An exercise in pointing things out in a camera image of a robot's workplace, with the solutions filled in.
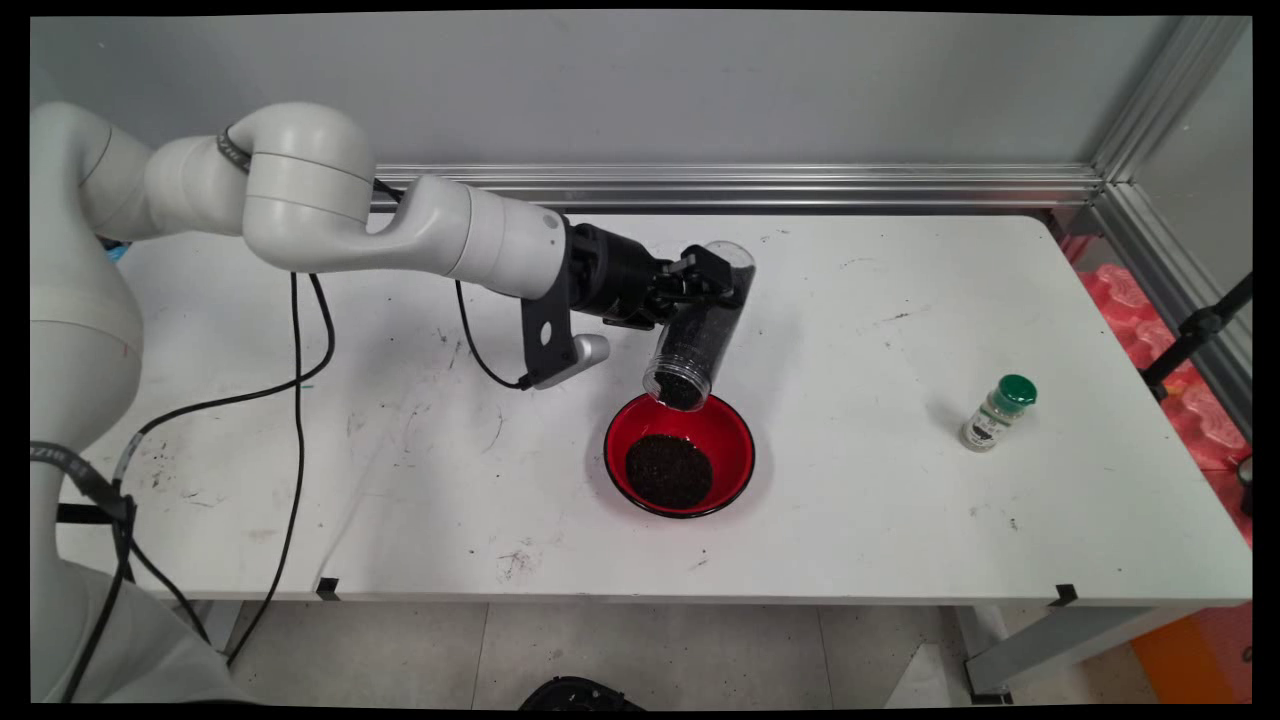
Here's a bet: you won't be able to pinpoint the red plastic wrapped packs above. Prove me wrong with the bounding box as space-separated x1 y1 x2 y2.
1060 235 1253 549

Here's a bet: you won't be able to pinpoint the black round floor object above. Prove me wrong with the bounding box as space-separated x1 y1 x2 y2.
518 677 646 711

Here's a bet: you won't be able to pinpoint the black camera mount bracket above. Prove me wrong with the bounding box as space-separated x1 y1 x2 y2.
520 290 582 391

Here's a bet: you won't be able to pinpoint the grey metal table leg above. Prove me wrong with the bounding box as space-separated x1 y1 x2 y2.
955 605 1201 706

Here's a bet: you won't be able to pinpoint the black cable with white label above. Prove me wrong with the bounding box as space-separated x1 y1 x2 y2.
60 273 526 701

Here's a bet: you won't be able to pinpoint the aluminium frame rail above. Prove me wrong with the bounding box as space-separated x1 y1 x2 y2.
1092 183 1253 438
370 162 1103 214

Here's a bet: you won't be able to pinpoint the small spice bottle green cap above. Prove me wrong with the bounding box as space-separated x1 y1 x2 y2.
960 374 1038 453

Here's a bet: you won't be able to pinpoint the red bowl with black rim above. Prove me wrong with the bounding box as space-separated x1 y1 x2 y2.
603 392 757 520

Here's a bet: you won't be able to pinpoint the black seed heap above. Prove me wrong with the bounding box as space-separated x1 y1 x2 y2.
625 433 715 511

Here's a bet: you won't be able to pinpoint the clear plastic jar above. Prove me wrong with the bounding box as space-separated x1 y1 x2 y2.
641 240 756 413

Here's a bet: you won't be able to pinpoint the grey velcro cable strap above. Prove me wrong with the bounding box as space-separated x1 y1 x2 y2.
30 441 137 522

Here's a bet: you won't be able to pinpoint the black tripod stand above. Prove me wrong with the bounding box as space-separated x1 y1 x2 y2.
1140 272 1253 401

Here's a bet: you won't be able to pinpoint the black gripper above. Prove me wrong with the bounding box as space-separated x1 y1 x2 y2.
565 222 738 331

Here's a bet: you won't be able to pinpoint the thin black cable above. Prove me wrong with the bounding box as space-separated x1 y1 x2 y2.
215 273 306 666

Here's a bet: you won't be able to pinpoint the aluminium frame upright post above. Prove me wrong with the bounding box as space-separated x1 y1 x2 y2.
1090 15 1253 186

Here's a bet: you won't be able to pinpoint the orange box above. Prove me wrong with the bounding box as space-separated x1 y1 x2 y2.
1130 605 1253 704

